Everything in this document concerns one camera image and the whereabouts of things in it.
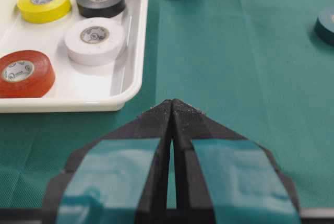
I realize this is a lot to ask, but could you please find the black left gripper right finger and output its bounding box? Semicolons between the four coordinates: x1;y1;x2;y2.
172;99;301;223

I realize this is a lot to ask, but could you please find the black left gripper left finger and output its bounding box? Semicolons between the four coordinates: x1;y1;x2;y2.
42;100;172;223

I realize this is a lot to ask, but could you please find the white tape roll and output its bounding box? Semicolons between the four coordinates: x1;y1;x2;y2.
64;17;126;66

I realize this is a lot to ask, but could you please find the black tape roll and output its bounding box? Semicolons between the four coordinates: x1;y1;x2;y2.
76;0;126;18

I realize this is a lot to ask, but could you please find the red tape roll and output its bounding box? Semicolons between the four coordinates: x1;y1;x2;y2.
1;50;55;98

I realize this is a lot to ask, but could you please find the yellow tape roll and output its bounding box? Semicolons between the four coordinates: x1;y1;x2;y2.
17;0;71;23

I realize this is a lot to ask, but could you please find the white plastic tray case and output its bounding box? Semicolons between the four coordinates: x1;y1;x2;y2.
1;0;148;113

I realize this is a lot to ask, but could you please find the green tape roll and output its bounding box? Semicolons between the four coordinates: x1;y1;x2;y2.
314;6;333;46

